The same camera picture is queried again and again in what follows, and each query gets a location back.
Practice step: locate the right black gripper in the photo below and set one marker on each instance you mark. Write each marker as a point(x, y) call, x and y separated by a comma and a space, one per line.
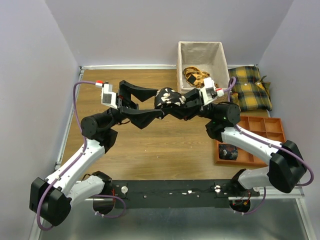
point(193, 97)

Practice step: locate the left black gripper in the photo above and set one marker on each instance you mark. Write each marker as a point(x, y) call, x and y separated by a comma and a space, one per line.
point(140, 118)

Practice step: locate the black floral tie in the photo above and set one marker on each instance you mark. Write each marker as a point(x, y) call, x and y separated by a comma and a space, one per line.
point(167, 99)

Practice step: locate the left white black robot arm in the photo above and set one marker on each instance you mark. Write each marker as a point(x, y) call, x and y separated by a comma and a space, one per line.
point(52, 198)

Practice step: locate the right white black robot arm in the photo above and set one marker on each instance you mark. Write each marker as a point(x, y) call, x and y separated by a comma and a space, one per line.
point(284, 163)

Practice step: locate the orange patterned tie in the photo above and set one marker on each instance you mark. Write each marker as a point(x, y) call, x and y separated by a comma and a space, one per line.
point(195, 77)

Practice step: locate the wicker basket with liner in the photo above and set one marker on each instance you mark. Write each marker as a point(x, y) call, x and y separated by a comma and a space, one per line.
point(208, 56)

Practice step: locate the rolled dark floral tie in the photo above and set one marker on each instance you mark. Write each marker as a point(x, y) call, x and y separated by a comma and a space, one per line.
point(227, 152)

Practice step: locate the yellow plaid shirt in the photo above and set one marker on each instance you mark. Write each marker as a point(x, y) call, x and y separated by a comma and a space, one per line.
point(250, 92)

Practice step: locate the orange compartment tray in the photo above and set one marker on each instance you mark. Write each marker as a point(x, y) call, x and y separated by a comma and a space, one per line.
point(267, 127)

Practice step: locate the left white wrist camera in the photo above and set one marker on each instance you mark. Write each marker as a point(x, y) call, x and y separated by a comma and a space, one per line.
point(108, 97)

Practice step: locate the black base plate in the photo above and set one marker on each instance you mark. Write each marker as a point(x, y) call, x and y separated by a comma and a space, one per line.
point(154, 194)

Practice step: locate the aluminium frame rail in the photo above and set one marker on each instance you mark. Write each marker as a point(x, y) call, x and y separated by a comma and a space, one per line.
point(94, 186)

